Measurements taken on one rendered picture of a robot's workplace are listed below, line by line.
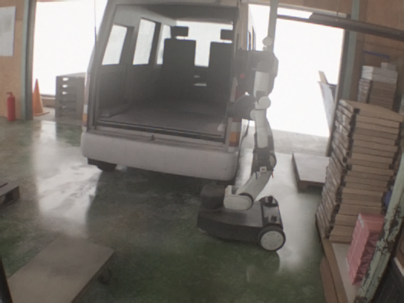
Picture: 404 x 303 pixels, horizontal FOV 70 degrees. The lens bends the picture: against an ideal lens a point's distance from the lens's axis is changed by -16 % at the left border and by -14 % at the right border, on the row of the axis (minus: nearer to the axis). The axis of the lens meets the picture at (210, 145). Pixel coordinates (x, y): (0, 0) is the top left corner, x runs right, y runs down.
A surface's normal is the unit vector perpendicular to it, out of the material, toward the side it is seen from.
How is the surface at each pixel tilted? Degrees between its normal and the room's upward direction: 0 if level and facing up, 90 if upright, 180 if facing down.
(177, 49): 93
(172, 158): 87
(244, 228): 90
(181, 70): 93
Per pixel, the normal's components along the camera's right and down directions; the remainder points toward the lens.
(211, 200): -0.10, 0.26
